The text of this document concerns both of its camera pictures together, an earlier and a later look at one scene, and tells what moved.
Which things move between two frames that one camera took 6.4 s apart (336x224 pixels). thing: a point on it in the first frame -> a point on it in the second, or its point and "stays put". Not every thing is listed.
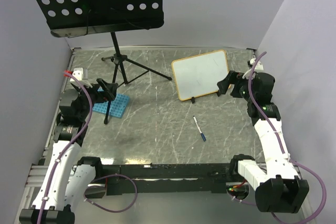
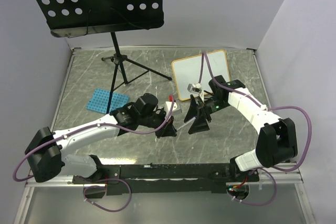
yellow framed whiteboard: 199,75 stays put
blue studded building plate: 117,105 stays put
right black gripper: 232,77 -> 200,124
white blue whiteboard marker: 202,134 -> 186,123
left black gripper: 102,96 -> 168,129
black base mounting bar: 127,179 stays put
